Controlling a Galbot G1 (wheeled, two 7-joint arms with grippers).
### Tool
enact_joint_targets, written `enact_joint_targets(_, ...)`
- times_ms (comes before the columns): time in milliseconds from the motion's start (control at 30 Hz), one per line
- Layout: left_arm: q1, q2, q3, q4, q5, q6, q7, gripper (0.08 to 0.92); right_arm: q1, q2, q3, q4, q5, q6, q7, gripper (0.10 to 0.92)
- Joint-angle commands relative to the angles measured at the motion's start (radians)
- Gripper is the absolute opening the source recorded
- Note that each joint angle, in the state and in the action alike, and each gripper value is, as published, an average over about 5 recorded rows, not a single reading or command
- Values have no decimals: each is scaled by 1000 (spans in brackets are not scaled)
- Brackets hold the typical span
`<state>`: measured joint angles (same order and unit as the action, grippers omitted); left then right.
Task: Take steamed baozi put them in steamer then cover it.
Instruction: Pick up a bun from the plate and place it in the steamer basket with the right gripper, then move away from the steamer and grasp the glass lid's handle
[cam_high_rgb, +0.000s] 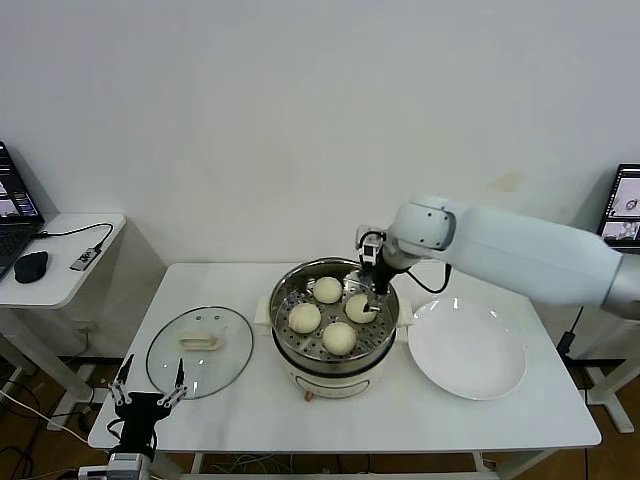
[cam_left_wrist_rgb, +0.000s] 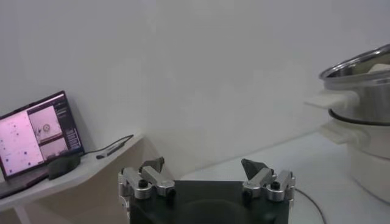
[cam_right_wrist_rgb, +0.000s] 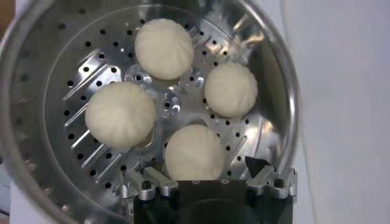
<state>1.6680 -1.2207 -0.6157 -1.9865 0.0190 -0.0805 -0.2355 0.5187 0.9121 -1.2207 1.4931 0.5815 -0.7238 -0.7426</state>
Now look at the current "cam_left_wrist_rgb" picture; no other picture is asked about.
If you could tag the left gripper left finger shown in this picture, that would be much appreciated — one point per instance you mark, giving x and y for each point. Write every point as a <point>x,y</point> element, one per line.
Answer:
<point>160,181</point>

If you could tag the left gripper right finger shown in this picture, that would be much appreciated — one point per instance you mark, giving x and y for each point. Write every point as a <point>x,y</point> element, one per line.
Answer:
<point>259,179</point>

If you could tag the white side table with mouse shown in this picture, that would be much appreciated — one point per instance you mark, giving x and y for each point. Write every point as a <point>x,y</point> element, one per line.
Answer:
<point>88,170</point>

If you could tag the black laptop with dark screen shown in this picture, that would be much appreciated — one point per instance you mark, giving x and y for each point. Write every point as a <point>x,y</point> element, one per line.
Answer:
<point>30,137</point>

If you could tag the stainless steel steamer basket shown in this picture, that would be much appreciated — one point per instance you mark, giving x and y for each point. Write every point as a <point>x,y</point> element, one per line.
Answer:
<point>368,100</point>

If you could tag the black computer mouse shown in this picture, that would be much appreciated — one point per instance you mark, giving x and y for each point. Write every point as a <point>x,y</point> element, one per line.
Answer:
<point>64,165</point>

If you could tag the white steamed baozi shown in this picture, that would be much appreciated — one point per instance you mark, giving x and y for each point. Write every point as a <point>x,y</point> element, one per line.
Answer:
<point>380,68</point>

